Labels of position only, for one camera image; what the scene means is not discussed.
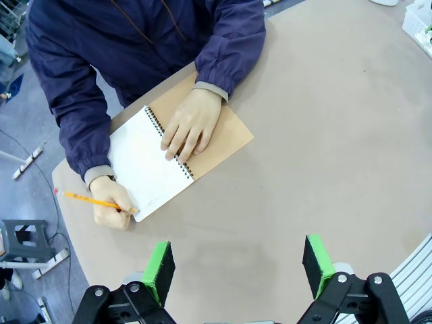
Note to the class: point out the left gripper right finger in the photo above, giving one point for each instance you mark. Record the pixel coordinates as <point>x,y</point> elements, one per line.
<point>319,266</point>

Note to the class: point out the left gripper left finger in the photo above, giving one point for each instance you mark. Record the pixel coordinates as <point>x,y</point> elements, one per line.
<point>158,270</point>

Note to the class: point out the yellow pencil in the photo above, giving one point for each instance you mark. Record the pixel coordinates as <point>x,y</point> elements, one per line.
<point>87,200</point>

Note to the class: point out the brown spiral notebook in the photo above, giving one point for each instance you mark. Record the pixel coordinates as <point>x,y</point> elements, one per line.
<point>145,162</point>

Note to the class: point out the person's right forearm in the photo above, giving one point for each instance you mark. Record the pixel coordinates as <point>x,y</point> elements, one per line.
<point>81,114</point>

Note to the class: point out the person's left forearm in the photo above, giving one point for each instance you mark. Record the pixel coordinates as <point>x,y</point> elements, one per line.
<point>233,50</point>

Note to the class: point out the person's right hand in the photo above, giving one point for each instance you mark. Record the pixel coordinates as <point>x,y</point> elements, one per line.
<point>109,209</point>

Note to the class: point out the person's left hand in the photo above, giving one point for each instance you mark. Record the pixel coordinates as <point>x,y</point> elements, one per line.
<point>192,125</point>

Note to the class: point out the white metal stand leg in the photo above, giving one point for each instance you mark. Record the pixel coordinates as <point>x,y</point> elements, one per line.
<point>28,161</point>
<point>50,262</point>

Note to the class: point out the grey plastic stool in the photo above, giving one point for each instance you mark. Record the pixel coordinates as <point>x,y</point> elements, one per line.
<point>25,239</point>

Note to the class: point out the person's navy jacket torso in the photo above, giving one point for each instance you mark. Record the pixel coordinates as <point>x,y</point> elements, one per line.
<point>135,40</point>

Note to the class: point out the white perforated plastic basket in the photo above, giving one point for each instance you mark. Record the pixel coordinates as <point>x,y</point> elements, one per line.
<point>418,23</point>

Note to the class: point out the silver aluminium frame rail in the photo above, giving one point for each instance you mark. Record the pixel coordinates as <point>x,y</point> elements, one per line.
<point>413,273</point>

